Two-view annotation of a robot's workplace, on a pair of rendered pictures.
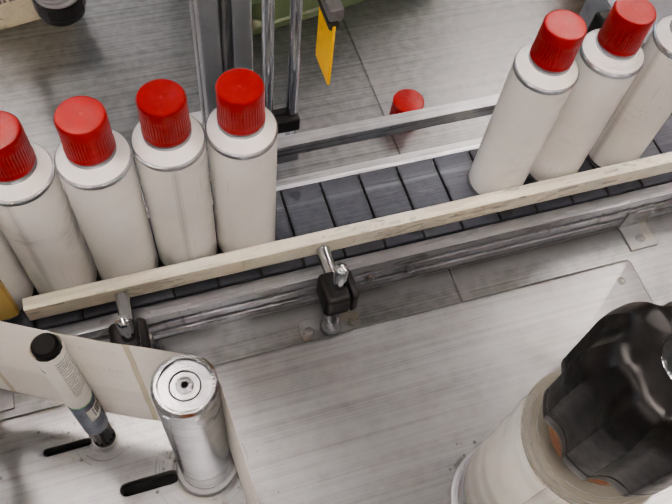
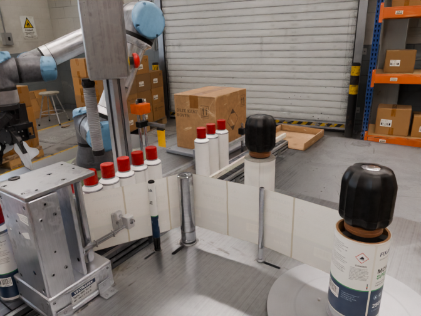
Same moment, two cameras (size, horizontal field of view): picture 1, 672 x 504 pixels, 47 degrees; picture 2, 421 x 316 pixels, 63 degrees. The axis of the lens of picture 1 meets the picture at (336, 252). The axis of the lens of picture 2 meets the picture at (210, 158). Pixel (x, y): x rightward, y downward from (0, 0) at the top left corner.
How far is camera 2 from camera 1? 0.69 m
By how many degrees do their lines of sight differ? 46
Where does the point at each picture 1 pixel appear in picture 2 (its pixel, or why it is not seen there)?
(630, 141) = (225, 160)
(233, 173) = (155, 171)
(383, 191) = not seen: hidden behind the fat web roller
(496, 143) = (200, 164)
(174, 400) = (185, 177)
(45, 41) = not seen: hidden behind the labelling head
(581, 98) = (211, 147)
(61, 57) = not seen: hidden behind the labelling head
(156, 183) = (140, 177)
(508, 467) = (251, 173)
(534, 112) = (205, 149)
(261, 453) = (199, 234)
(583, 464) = (260, 144)
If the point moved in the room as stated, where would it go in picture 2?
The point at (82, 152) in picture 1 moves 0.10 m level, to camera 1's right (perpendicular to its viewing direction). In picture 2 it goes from (126, 165) to (162, 158)
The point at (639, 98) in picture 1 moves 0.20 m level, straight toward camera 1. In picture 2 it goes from (220, 148) to (226, 167)
